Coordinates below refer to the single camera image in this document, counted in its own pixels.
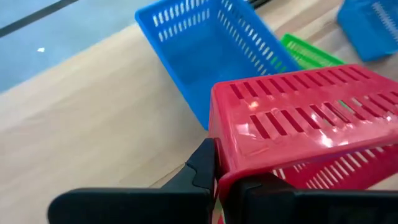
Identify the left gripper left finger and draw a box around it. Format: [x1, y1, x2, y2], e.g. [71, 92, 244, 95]
[46, 138, 218, 224]

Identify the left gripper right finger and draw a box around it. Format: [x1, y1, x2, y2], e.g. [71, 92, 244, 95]
[223, 172, 398, 224]

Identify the red plastic basket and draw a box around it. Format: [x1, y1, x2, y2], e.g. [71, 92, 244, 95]
[208, 63, 398, 224]

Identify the green plastic basket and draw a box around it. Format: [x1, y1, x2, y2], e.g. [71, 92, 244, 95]
[280, 32, 346, 71]

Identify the blue plastic basket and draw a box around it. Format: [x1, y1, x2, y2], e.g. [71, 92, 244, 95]
[337, 0, 398, 62]
[134, 0, 301, 131]

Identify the black aluminium table frame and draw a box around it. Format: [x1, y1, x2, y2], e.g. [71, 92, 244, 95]
[245, 0, 272, 9]

